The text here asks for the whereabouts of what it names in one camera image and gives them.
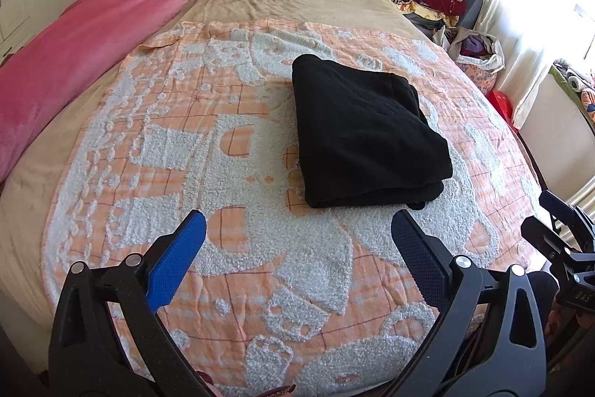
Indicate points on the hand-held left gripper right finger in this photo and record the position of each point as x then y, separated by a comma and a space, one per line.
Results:
418, 262

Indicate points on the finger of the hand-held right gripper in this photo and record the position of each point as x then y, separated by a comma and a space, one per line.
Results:
569, 222
548, 243

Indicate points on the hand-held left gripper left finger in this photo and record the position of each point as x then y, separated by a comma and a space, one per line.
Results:
176, 257

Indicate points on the black sweater with orange cuffs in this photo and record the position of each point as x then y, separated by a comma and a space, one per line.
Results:
362, 132

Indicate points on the orange white patterned blanket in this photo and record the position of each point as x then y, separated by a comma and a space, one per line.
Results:
186, 173

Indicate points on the green cloth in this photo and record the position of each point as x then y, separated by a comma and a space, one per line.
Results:
565, 90

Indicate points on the floral tote bag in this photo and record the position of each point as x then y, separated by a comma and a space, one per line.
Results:
474, 57

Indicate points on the pink fleece blanket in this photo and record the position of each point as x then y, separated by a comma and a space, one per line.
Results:
93, 43

